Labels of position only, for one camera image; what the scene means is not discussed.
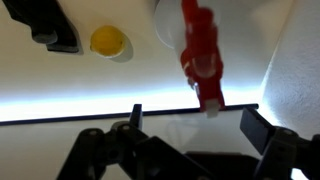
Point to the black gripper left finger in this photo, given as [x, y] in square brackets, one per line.
[140, 156]

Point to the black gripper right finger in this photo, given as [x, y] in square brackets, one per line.
[282, 149]

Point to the white red spray bottle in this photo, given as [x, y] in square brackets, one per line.
[188, 27]

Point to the yellow lemon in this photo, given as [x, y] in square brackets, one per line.
[107, 41]

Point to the dark cloth lump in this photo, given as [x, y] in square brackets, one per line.
[48, 23]

